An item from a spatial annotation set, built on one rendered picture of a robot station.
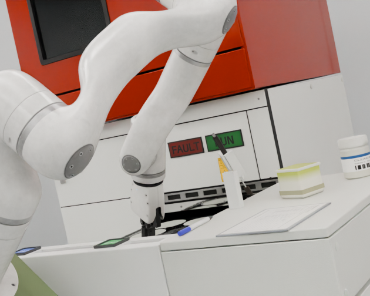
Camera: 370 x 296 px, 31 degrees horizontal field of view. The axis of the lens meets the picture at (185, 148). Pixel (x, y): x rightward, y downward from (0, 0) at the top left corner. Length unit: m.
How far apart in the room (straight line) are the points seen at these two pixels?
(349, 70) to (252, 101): 1.50
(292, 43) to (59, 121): 1.13
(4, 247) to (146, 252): 0.27
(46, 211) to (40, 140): 3.32
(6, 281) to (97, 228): 0.86
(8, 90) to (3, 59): 3.33
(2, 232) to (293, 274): 0.52
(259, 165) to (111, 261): 0.63
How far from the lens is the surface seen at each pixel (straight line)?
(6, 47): 4.48
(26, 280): 1.45
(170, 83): 1.50
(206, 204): 1.97
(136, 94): 1.99
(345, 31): 3.32
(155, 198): 1.64
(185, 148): 1.98
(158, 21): 1.23
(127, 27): 1.22
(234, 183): 1.53
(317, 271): 1.19
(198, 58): 1.47
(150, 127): 1.49
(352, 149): 1.64
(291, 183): 1.51
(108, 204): 2.18
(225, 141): 1.91
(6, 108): 1.17
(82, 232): 2.28
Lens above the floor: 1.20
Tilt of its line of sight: 3 degrees down
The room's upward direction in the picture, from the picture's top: 12 degrees counter-clockwise
